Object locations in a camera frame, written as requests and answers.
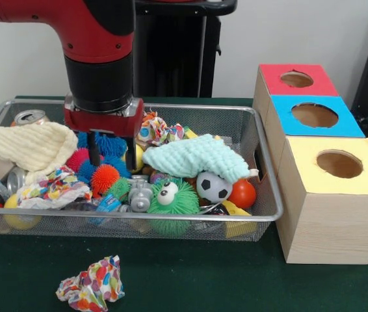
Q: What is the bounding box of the yellow ball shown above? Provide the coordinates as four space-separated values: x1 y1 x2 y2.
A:
124 144 147 174

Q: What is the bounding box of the wooden box with three holes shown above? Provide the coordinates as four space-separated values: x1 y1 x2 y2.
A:
252 63 368 265

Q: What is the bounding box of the green fuzzy toy with eyes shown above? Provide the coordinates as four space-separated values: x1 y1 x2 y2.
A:
148 179 200 238

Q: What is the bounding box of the red ball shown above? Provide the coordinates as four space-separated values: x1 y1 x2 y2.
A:
230 179 257 209

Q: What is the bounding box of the cream waffle cloth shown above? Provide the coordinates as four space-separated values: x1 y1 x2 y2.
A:
0 122 79 183

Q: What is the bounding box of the grey robot toy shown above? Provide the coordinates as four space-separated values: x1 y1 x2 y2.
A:
127 175 155 213

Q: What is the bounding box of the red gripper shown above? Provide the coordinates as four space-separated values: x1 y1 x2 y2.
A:
64 101 144 171

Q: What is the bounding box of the orange spiky ball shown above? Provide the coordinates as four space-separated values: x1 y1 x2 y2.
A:
90 164 121 196

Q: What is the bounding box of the wire mesh bin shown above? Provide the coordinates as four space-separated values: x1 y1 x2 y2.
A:
0 99 284 243

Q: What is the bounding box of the crushed silver can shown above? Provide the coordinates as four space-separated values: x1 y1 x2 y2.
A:
12 109 48 126

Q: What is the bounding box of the mint green waffle cloth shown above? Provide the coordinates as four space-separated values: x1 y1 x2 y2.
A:
142 133 251 183

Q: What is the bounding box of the black and white soccer ball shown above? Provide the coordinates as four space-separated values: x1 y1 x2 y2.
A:
196 171 233 205

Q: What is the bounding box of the yellow cheese wedge toy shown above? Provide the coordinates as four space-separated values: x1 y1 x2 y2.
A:
222 200 257 238

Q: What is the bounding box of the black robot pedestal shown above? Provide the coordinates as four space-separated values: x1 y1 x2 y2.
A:
133 0 238 98

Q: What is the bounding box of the blue spiky ball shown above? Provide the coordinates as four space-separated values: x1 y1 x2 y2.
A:
77 130 129 184

